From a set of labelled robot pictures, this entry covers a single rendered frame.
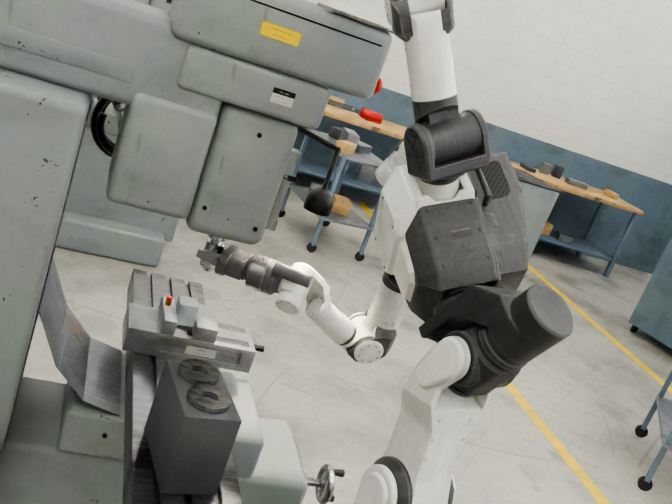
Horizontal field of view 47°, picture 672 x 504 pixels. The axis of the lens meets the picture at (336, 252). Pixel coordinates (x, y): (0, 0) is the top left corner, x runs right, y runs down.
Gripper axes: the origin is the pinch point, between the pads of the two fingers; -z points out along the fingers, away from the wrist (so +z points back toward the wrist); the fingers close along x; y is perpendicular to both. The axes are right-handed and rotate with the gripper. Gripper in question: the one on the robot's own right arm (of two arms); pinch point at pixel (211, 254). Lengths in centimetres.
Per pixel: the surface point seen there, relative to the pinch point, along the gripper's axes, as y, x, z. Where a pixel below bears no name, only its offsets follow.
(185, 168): -23.0, 16.8, -7.3
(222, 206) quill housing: -15.8, 10.4, 1.7
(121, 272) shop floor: 122, -241, -109
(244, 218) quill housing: -14.3, 7.9, 6.9
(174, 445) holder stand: 22, 50, 16
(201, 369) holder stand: 13.8, 32.0, 13.2
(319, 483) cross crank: 63, -21, 46
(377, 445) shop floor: 124, -167, 67
